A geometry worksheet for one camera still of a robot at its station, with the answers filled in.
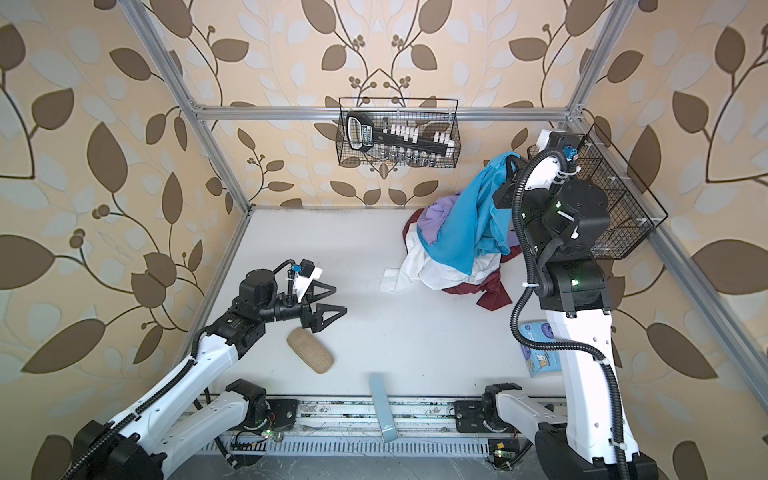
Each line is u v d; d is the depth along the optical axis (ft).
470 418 2.42
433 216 2.79
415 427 2.42
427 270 3.13
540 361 2.53
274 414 2.42
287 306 2.09
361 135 2.84
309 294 2.16
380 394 2.49
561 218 1.17
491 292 3.10
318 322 2.11
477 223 2.34
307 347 2.71
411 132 2.71
